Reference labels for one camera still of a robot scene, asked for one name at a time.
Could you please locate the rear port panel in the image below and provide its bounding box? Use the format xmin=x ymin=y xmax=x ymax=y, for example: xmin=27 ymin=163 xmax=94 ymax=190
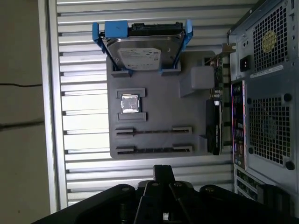
xmin=230 ymin=80 xmax=248 ymax=170

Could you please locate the grey power supply unit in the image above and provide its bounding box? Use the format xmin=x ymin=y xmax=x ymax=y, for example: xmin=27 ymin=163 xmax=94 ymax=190
xmin=237 ymin=0 xmax=295 ymax=81

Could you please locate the silver CPU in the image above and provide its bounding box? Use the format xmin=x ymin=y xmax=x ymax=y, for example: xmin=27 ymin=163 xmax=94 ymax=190
xmin=120 ymin=94 xmax=142 ymax=114

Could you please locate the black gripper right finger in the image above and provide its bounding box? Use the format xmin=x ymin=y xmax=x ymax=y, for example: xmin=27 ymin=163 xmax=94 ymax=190
xmin=163 ymin=164 xmax=299 ymax=224

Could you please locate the black PC case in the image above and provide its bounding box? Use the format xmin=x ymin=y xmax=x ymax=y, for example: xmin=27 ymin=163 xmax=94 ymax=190
xmin=227 ymin=0 xmax=299 ymax=212

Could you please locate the thin black floor cable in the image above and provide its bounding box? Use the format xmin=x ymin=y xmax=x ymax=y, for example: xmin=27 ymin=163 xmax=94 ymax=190
xmin=0 ymin=82 xmax=44 ymax=88

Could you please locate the graphics card with metal bracket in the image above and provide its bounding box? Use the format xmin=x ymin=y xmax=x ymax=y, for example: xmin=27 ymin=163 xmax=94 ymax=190
xmin=203 ymin=42 xmax=236 ymax=156

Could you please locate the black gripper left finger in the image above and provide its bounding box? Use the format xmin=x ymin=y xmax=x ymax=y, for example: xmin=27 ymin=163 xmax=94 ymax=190
xmin=30 ymin=164 xmax=164 ymax=224

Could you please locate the grey plastic parts rack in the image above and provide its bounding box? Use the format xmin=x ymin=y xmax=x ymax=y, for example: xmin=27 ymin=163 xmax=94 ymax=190
xmin=106 ymin=50 xmax=225 ymax=161

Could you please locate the hard disk in blue carrier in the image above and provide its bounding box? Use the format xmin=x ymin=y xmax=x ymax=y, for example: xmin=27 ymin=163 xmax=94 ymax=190
xmin=92 ymin=20 xmax=195 ymax=73

